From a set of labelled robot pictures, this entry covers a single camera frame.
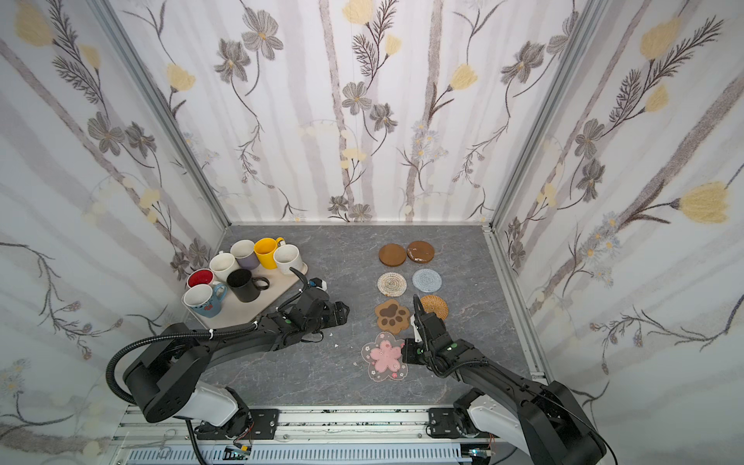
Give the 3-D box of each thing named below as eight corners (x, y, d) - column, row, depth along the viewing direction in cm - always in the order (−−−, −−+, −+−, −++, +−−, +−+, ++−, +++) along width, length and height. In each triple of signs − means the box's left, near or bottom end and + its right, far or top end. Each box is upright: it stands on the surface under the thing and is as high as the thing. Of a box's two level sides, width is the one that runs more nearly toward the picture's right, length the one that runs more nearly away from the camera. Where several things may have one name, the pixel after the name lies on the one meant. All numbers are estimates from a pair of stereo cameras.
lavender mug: (245, 279, 107) (234, 263, 99) (239, 260, 112) (228, 243, 104) (264, 271, 109) (255, 255, 101) (257, 253, 115) (248, 236, 107)
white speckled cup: (287, 282, 104) (281, 268, 97) (275, 262, 110) (268, 247, 103) (307, 272, 108) (303, 257, 100) (294, 252, 113) (289, 237, 106)
